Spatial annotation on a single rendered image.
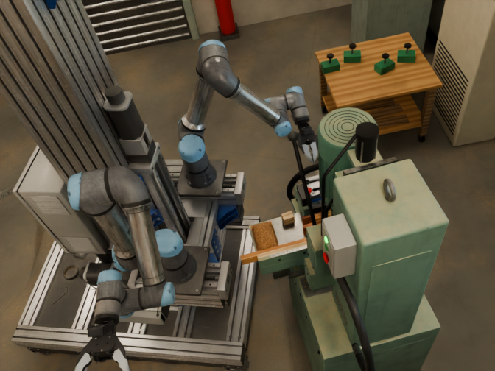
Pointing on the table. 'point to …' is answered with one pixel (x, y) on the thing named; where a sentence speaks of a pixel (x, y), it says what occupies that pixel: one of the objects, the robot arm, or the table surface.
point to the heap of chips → (264, 235)
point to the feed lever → (302, 174)
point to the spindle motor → (337, 142)
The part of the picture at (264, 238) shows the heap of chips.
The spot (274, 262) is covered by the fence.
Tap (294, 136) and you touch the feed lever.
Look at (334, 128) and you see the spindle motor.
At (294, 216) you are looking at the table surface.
